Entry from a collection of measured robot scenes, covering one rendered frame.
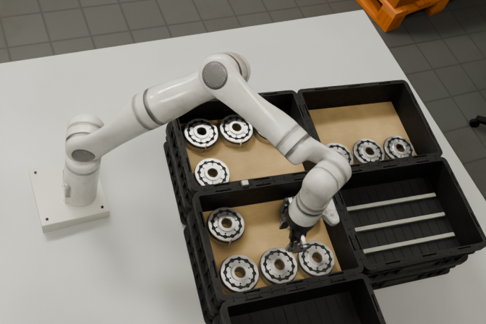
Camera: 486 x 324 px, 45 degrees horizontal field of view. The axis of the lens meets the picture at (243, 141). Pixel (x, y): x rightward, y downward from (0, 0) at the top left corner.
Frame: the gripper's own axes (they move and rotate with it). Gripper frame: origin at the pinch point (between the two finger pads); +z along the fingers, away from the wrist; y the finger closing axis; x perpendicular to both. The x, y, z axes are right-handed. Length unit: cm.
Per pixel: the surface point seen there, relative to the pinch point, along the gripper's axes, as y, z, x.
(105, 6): -178, 100, -21
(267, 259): 1.0, 12.0, -2.6
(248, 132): -39.1, 12.2, 2.5
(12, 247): -19, 28, -67
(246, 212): -14.5, 15.0, -3.8
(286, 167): -27.3, 15.1, 12.4
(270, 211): -13.7, 14.9, 3.2
